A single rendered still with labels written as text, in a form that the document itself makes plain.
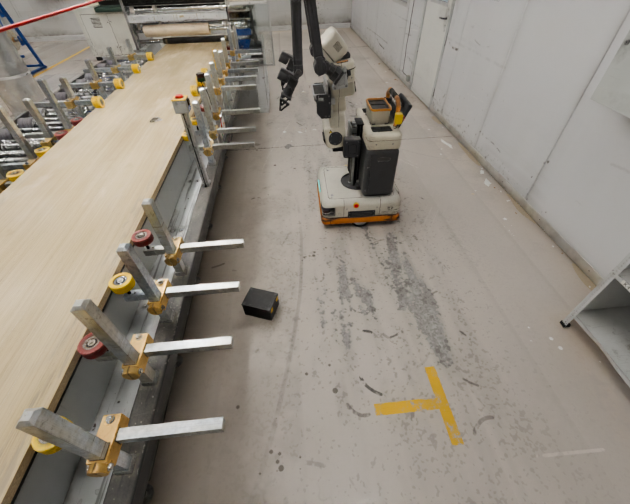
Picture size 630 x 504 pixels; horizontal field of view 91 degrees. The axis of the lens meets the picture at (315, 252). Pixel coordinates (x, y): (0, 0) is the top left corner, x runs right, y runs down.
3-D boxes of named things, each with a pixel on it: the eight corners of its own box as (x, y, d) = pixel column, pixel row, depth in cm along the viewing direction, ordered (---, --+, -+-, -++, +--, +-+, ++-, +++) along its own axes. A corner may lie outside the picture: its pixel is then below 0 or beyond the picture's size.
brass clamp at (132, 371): (155, 340, 106) (150, 332, 103) (144, 379, 97) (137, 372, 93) (137, 341, 106) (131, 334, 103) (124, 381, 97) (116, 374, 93)
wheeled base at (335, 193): (382, 183, 312) (386, 160, 295) (399, 223, 267) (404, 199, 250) (316, 186, 310) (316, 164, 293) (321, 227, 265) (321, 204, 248)
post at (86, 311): (161, 377, 111) (88, 296, 77) (158, 387, 108) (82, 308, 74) (151, 378, 110) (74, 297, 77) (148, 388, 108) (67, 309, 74)
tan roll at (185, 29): (252, 31, 400) (250, 19, 392) (251, 33, 392) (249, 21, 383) (139, 36, 393) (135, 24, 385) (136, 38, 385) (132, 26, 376)
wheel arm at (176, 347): (234, 341, 105) (231, 334, 102) (233, 350, 103) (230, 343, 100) (103, 353, 103) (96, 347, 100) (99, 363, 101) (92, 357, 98)
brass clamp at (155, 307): (174, 286, 125) (169, 278, 122) (165, 314, 116) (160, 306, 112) (158, 287, 125) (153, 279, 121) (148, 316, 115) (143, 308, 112)
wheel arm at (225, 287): (240, 286, 124) (238, 279, 121) (240, 293, 122) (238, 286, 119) (130, 296, 122) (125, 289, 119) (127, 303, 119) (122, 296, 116)
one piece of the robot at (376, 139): (377, 174, 299) (390, 79, 241) (391, 207, 261) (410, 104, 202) (343, 175, 298) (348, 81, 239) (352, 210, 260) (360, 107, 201)
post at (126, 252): (180, 323, 131) (129, 241, 97) (178, 331, 129) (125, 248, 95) (171, 324, 131) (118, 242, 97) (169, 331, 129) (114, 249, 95)
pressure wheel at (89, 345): (95, 374, 99) (74, 358, 91) (95, 354, 104) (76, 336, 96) (122, 364, 101) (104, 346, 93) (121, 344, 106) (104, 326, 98)
